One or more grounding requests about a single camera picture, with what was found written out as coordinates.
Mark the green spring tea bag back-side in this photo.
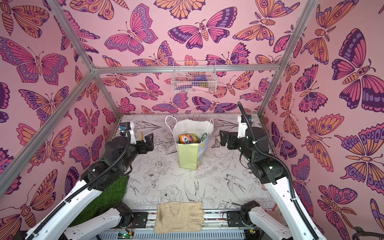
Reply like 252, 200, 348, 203
201, 133, 209, 142

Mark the orange Fox's candy bag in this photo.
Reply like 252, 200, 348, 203
179, 133, 200, 145

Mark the white paper bag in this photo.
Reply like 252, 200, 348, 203
165, 116, 215, 170

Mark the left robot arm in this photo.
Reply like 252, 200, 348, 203
15, 122, 154, 240

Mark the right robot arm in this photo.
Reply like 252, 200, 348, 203
220, 102, 325, 240

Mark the green artificial grass mat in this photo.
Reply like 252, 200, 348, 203
69, 176, 129, 227

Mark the beige work glove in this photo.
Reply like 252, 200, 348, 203
154, 202, 205, 234

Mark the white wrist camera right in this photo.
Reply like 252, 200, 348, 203
237, 115, 248, 139

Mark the white wire basket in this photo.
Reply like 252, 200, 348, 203
170, 61, 218, 94

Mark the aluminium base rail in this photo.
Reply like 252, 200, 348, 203
93, 210, 266, 240

